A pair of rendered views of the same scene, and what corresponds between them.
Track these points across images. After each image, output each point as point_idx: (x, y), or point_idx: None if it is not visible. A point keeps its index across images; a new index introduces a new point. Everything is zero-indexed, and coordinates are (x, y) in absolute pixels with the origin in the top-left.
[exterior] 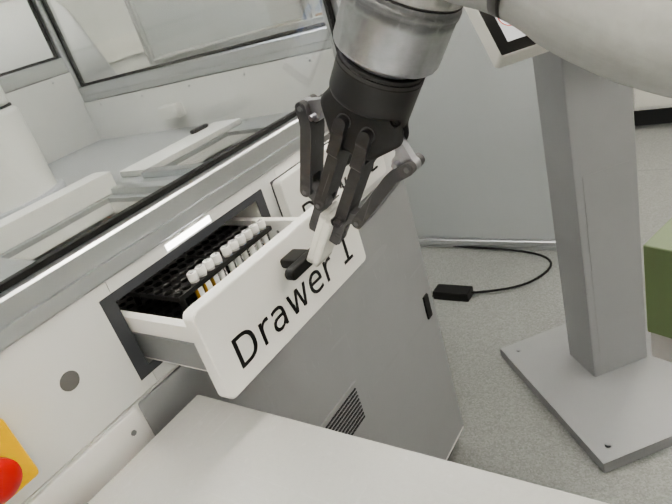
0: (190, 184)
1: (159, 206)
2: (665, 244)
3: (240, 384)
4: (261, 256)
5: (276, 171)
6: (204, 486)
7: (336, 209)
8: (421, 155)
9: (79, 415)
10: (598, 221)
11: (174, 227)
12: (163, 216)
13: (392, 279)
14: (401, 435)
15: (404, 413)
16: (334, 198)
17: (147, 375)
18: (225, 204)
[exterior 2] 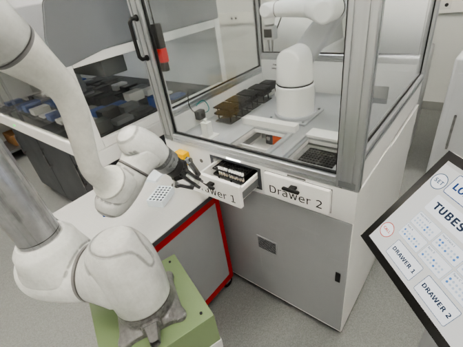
0: (237, 151)
1: (227, 149)
2: (170, 257)
3: (194, 188)
4: (205, 175)
5: (269, 169)
6: (187, 194)
7: (196, 182)
8: (175, 186)
9: (201, 166)
10: None
11: (229, 155)
12: (227, 151)
13: (316, 246)
14: (293, 280)
15: (298, 278)
16: (197, 180)
17: None
18: (246, 162)
